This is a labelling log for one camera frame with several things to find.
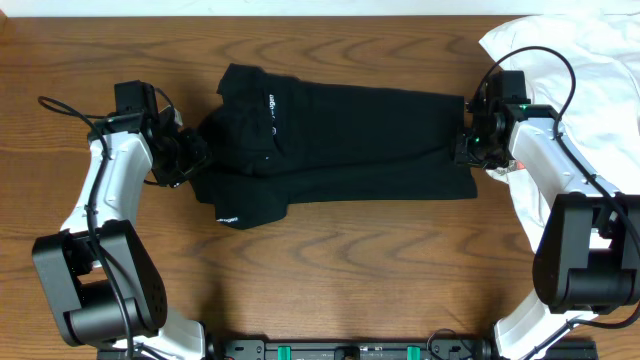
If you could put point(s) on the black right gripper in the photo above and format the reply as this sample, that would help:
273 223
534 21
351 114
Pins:
464 158

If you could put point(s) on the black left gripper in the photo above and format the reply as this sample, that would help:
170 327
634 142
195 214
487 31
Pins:
197 152

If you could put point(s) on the black t-shirt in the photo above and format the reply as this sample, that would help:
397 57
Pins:
278 140

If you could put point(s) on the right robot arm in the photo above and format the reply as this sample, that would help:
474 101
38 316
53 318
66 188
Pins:
586 263

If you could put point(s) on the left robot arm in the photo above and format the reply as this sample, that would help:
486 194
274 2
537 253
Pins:
101 285

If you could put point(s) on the white leaf-print garment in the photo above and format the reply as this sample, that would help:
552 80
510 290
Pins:
502 174

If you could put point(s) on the white t-shirt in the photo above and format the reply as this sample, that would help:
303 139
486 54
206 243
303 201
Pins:
588 67

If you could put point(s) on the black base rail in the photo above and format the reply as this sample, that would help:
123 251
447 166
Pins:
440 348

